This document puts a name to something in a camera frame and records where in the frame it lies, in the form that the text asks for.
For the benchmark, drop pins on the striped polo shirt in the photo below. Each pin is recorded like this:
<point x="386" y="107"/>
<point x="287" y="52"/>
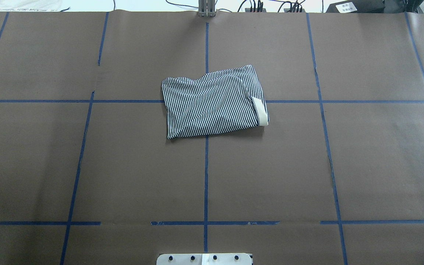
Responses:
<point x="216" y="103"/>

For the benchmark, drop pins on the white mounting column base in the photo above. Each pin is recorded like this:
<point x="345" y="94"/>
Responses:
<point x="205" y="259"/>

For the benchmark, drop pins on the far black terminal block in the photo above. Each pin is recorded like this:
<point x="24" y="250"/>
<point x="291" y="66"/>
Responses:
<point x="256" y="6"/>

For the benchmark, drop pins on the black box with label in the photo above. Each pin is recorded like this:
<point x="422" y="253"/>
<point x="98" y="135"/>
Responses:
<point x="367" y="6"/>

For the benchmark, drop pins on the clear plastic bag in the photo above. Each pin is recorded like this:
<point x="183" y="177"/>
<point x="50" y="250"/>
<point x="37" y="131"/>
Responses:
<point x="30" y="5"/>

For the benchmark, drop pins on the aluminium frame post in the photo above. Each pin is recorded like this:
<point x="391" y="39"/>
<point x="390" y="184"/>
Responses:
<point x="207" y="8"/>

